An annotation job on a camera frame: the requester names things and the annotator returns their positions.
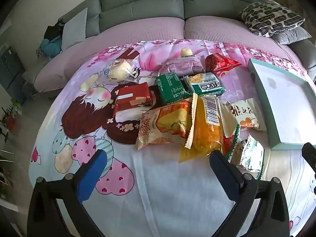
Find green snack packet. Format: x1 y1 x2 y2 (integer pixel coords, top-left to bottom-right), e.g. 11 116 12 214
155 71 192 106

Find pink snack packet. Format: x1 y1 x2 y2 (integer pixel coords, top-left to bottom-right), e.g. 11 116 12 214
158 56 206 76

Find beige and orange snack packet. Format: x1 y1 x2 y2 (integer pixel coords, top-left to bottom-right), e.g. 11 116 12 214
134 97 198 151

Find dark cabinet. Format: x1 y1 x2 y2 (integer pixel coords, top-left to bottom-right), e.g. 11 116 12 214
0 46 26 104

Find dark grey pillow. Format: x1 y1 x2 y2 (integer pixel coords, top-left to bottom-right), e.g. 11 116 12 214
270 26 312 45

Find white packet with orange print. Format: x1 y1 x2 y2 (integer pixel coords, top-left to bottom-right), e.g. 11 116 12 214
219 98 267 139

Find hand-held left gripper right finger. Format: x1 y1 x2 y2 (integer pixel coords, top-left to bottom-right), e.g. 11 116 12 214
209 150 290 237

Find clear bun packet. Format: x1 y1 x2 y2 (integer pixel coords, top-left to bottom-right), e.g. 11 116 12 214
104 59 141 84

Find grey sofa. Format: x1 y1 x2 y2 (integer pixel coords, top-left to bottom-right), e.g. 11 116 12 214
22 0 316 99

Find small red and green packet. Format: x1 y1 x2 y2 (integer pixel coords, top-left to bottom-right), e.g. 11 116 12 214
222 125 244 165

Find white and green corn packet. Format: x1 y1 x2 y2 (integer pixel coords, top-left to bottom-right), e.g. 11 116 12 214
184 72 227 97

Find clear orange snack packet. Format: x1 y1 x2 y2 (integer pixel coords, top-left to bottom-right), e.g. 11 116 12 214
178 95 226 163

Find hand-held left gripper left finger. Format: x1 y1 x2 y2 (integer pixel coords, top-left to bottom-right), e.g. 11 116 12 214
27 149 114 237

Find printed cartoon blanket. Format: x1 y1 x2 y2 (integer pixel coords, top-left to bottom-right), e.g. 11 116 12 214
28 38 316 237

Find teal tray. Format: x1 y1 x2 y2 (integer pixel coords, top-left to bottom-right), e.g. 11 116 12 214
247 58 316 150

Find teal cloth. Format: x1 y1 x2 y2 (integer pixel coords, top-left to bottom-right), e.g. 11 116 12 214
39 37 62 57

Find light grey pillow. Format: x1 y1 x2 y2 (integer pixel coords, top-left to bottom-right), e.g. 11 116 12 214
61 7 88 51

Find black and white patterned pillow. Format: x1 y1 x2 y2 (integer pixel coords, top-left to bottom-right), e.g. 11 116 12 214
238 0 305 37

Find silver and green packet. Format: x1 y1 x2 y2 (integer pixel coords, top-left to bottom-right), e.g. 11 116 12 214
238 134 265 180

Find pink sofa seat cushion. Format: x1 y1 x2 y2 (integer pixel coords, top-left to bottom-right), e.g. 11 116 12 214
185 15 309 74
33 18 185 94

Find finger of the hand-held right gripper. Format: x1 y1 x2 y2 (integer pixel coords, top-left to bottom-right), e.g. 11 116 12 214
302 142 316 178

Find black bag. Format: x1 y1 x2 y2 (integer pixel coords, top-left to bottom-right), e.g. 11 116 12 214
44 20 65 41

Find shiny red snack packet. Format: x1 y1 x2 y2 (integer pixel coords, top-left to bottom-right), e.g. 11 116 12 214
205 53 242 77

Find red wafer packet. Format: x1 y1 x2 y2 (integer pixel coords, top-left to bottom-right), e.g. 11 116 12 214
113 82 153 118

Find potted plants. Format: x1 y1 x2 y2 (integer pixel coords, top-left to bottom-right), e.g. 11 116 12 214
0 99 23 131

